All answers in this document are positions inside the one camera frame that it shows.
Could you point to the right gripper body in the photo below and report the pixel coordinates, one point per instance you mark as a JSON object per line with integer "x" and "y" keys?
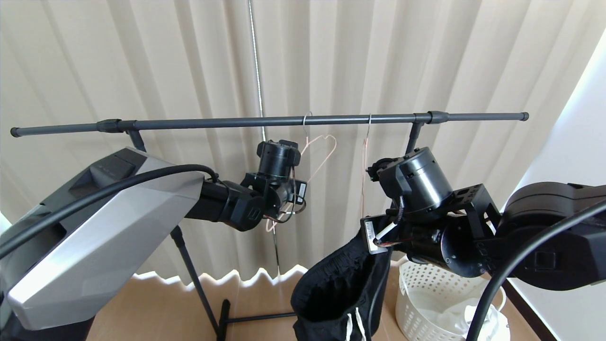
{"x": 454, "y": 251}

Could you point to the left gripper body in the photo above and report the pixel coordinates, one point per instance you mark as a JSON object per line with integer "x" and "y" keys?
{"x": 291, "y": 196}

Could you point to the pink clothes hanger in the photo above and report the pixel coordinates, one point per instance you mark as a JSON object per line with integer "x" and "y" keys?
{"x": 326, "y": 158}
{"x": 364, "y": 166}

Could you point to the black shorts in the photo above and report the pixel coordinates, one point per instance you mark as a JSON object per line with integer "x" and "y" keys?
{"x": 331, "y": 293}

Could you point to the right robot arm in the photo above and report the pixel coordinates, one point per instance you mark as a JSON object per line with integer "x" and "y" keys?
{"x": 558, "y": 251}

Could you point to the white laundry basket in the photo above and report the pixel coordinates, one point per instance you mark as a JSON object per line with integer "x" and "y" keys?
{"x": 421, "y": 293}

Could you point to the black clothes rack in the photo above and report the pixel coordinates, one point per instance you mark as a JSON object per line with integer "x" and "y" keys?
{"x": 189, "y": 123}

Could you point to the white garment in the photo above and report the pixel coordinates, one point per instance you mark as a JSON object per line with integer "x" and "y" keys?
{"x": 454, "y": 322}

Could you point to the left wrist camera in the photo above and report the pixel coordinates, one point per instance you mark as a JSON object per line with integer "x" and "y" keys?
{"x": 293, "y": 151}

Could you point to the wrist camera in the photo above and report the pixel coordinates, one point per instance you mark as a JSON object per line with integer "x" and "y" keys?
{"x": 381, "y": 170}
{"x": 293, "y": 151}

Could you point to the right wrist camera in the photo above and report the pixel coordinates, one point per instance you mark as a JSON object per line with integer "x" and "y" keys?
{"x": 381, "y": 170}

